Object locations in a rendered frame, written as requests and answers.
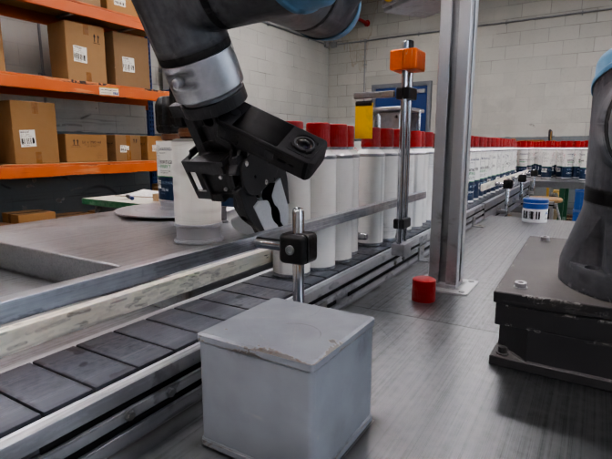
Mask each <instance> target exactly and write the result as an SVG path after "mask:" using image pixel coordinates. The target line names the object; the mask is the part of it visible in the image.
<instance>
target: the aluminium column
mask: <svg viewBox="0 0 612 459"><path fill-rule="evenodd" d="M478 8H479V0H441V15H440V35H439V56H438V75H437V95H436V115H435V135H434V154H433V194H432V214H431V234H430V253H429V273H428V276H431V277H433V278H435V279H436V286H439V287H445V288H451V289H456V288H457V287H458V286H459V285H460V284H461V283H462V282H463V280H462V278H463V270H464V241H465V225H466V210H467V194H468V179H469V163H470V147H471V132H472V116H473V101H474V71H475V55H476V39H477V24H478Z"/></svg>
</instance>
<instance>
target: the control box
mask: <svg viewBox="0 0 612 459"><path fill-rule="evenodd" d="M382 8H383V11H384V13H388V14H396V15H408V16H415V17H422V18H426V17H428V16H431V15H435V14H438V13H440V12H441V0H382Z"/></svg>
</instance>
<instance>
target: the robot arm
mask: <svg viewBox="0 0 612 459"><path fill-rule="evenodd" d="M131 1H132V4H133V6H134V7H135V9H136V12H137V14H138V17H139V20H140V22H141V24H142V25H143V28H144V30H145V32H146V34H147V37H148V40H149V42H150V44H151V46H152V48H153V50H154V53H155V55H156V57H157V59H158V62H159V64H160V66H161V68H162V70H163V73H164V75H165V77H166V79H167V81H168V84H169V87H170V89H171V91H172V93H173V96H174V98H175V99H176V101H177V102H178V103H177V102H176V103H173V104H171V105H170V106H169V110H170V112H171V114H172V116H173V117H183V118H184V120H185V123H186V125H187V127H188V129H189V133H190V135H191V136H192V139H193V141H194V143H195V146H194V147H193V148H191V149H190V150H189V155H188V156H186V157H185V158H184V159H183V160H182V161H181V163H182V165H183V167H184V169H185V171H186V173H187V175H188V177H189V180H190V182H191V184H192V186H193V188H194V190H195V192H196V194H197V196H198V198H199V199H211V200H212V201H221V202H225V201H226V200H227V199H228V198H233V206H234V209H235V210H236V212H237V214H238V215H237V216H236V217H234V218H232V219H231V221H230V222H231V225H232V227H233V228H234V229H235V230H236V231H238V232H241V233H244V234H247V235H249V234H252V233H256V232H260V231H264V230H270V229H274V228H278V227H281V226H285V225H288V221H289V206H288V204H289V203H290V202H289V190H288V180H287V174H286V171H287V172H289V173H291V174H292V175H294V176H296V177H298V178H300V179H303V180H306V179H309V178H310V177H311V176H312V175H313V174H314V172H315V171H316V170H317V168H318V167H319V166H320V164H321V163H322V162H323V160H324V157H325V153H326V150H327V141H326V140H324V139H322V138H319V137H317V136H315V135H313V134H312V133H310V132H308V131H305V130H303V129H301V128H299V127H296V126H294V125H292V124H291V123H289V122H286V121H284V120H282V119H280V118H278V117H275V116H273V115H272V114H270V113H268V112H265V111H263V110H261V109H259V108H257V107H254V106H253V105H251V104H249V103H246V102H244V101H245V100H246V99H247V97H248V94H247V91H246V88H245V86H244V84H243V82H242V81H243V78H244V76H243V74H242V71H241V68H240V64H239V61H238V59H237V56H236V53H235V50H234V47H233V44H232V42H231V40H230V36H229V33H228V29H232V28H236V27H241V26H248V25H252V24H257V23H260V22H267V21H270V22H272V23H274V24H276V25H279V26H283V27H286V28H289V29H291V30H294V31H296V32H299V33H301V34H302V35H304V36H306V37H308V38H310V39H313V40H322V41H332V40H337V39H339V38H342V37H344V36H346V35H347V34H349V33H350V32H351V31H352V29H353V28H354V27H355V25H356V23H357V21H358V19H359V16H360V12H361V7H362V3H361V1H362V0H131ZM591 95H592V107H591V118H590V129H589V139H588V149H587V159H586V179H585V190H584V199H583V206H582V209H581V211H580V213H579V215H578V217H577V219H576V222H575V225H574V227H573V228H572V230H571V232H570V234H569V236H568V238H567V241H566V244H565V246H564V248H563V249H562V251H561V254H560V257H559V265H558V278H559V279H560V280H561V281H562V282H563V283H564V284H565V285H566V286H568V287H569V288H571V289H573V290H575V291H578V292H580V293H583V294H585V295H587V296H590V297H593V298H596V299H599V300H602V301H608V302H612V48H610V49H609V50H607V51H606V53H605V54H603V55H602V56H601V57H600V58H599V60H598V62H597V67H596V73H595V77H594V79H593V81H592V84H591ZM197 153H198V155H197V156H196V157H194V156H195V155H196V154H197ZM192 157H194V158H192ZM190 172H195V173H196V175H197V177H198V179H199V183H200V185H201V187H202V188H203V189H198V187H197V185H196V183H195V181H194V178H193V177H192V175H191V173H190Z"/></svg>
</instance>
